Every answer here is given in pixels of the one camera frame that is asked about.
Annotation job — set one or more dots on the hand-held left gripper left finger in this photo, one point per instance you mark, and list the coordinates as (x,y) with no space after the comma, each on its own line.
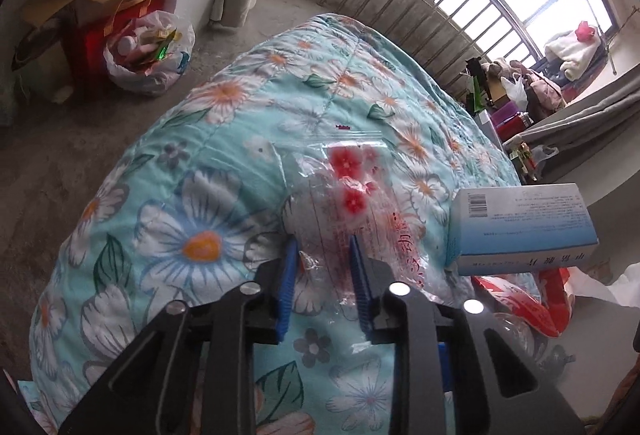
(289,285)

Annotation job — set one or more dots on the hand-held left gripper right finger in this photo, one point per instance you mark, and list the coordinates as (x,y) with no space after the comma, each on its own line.
(361,285)

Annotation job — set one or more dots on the clear zip bag red flowers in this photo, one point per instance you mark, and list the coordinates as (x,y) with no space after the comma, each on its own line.
(345,195)

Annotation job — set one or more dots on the red and white paper bag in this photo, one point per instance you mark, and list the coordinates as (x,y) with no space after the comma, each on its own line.
(530,302)

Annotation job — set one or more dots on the blue and white medicine box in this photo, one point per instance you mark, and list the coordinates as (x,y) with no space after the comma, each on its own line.
(520,225)

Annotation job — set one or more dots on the floral turquoise blanket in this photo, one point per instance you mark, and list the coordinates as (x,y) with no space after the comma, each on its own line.
(200,215)

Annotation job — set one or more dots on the grey cabinet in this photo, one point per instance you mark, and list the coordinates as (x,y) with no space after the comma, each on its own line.
(487,122)

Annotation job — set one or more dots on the pile of small boxes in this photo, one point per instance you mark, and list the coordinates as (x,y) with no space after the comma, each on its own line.
(525,160)

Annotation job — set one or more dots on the pile of clothes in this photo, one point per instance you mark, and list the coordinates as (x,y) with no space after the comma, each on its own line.
(537,82)

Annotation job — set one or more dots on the white plastic bag of bottles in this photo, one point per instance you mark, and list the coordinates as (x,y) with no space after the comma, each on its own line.
(150,55)

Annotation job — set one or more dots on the white fleece garment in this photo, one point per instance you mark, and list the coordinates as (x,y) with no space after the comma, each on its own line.
(575,52)

